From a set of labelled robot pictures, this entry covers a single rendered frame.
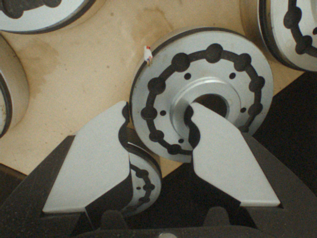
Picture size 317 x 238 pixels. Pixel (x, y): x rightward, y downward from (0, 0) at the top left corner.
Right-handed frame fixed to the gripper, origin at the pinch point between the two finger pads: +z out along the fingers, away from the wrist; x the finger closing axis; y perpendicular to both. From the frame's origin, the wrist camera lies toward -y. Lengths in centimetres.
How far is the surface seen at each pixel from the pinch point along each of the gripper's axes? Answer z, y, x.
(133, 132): 1.7, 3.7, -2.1
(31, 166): 1.6, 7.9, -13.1
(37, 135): 1.7, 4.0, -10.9
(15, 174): 1.1, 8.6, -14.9
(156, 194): -0.8, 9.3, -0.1
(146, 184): -0.5, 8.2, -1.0
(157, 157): 0.9, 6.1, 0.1
